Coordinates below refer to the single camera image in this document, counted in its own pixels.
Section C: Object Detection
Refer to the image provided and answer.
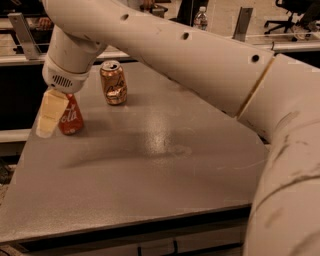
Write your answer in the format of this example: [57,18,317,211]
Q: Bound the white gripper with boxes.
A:
[36,56,89,138]

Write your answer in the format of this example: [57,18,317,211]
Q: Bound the red coke can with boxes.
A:
[58,94,84,135]

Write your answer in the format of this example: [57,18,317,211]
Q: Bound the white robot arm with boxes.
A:
[43,0,320,256]

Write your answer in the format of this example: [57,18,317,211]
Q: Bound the crushed gold soda can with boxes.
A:
[100,60,127,105]

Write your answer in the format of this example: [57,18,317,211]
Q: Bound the seated person at left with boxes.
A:
[0,0,54,33]

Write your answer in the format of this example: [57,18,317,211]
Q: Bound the clear plastic water bottle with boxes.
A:
[193,6,208,30]

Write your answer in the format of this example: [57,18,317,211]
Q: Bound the black office chair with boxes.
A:
[264,0,320,41]

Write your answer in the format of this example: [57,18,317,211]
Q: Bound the left metal barrier bracket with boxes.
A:
[8,13,40,60]

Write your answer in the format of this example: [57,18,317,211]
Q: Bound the metal barrier bracket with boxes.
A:
[8,13,40,60]
[233,7,253,42]

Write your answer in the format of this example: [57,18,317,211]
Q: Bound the right metal barrier bracket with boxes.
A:
[233,7,253,42]

